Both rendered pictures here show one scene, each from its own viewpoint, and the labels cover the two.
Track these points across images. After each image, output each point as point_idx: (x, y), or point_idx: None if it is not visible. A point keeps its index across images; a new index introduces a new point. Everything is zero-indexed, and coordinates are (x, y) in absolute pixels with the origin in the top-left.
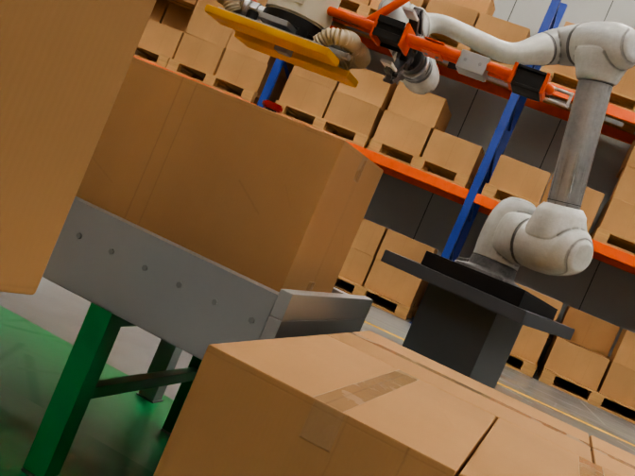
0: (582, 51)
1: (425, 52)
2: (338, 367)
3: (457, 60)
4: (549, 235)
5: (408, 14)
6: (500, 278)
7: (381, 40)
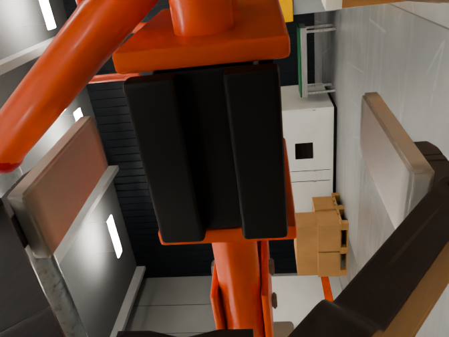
0: None
1: (268, 259)
2: None
3: (274, 321)
4: None
5: (75, 168)
6: None
7: (256, 62)
